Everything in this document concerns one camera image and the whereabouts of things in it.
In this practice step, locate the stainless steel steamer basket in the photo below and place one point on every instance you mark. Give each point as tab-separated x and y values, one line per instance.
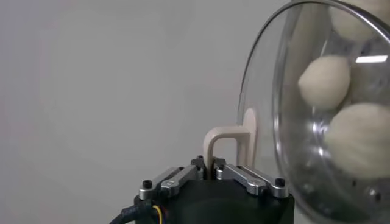
365	191

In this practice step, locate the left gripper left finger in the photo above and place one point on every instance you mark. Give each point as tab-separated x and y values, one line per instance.
179	179

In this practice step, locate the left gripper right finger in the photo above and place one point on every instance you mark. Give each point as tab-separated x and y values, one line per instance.
243	178

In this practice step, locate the white steamed baozi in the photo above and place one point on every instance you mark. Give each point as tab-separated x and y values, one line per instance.
350	21
324	82
359	140

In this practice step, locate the round glass pot lid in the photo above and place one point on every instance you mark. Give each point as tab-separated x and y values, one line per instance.
225	134

